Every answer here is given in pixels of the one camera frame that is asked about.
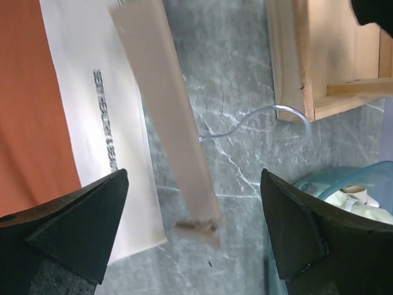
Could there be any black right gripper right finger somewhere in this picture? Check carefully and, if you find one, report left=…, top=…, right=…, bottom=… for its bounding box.
left=260, top=169, right=392, bottom=294

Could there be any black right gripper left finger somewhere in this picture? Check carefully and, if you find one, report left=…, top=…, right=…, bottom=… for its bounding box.
left=1, top=169, right=128, bottom=294

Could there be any orange and cream underwear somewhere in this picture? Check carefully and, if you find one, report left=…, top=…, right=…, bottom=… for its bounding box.
left=1, top=1, right=166, bottom=262

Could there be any beige clip hanger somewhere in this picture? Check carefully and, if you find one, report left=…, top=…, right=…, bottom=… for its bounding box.
left=107, top=0, right=312, bottom=248

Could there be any black underwear hanging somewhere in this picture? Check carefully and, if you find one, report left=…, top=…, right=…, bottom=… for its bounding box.
left=351, top=0, right=393, bottom=37

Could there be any teal plastic laundry basket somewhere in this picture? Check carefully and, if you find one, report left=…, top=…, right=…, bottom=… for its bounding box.
left=268, top=161, right=392, bottom=294

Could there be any wooden drying rack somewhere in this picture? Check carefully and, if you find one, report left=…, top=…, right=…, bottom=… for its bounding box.
left=266, top=1, right=392, bottom=121

